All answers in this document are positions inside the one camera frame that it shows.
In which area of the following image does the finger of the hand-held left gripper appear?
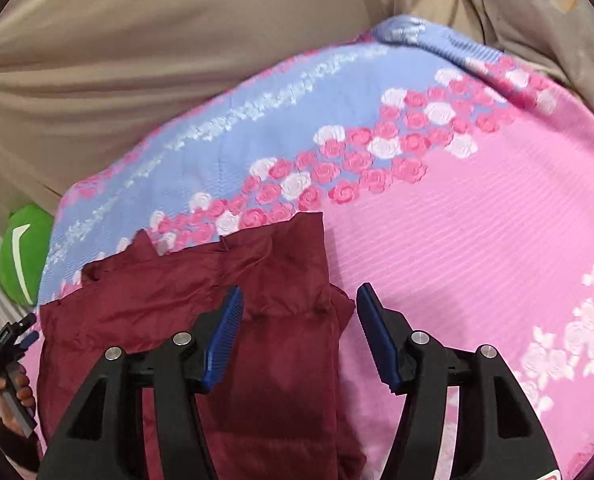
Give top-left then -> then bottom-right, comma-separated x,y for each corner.
13,311 -> 39,353

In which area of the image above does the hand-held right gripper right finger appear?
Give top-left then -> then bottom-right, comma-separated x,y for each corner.
355,282 -> 560,480

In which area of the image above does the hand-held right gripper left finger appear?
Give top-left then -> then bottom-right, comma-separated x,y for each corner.
37,285 -> 245,480

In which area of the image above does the maroon puffer jacket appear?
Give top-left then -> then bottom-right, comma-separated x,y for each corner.
36,211 -> 368,480

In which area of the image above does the person's left forearm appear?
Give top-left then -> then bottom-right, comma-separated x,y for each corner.
0,417 -> 45,473

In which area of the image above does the person's left hand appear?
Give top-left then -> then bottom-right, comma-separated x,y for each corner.
0,362 -> 37,428

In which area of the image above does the green plush pillow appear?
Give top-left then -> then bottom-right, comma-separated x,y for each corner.
0,203 -> 55,307

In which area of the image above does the pink floral bedsheet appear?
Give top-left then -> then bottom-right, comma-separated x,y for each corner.
34,14 -> 594,480

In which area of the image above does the beige cloth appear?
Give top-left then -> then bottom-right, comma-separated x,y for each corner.
0,0 -> 478,241

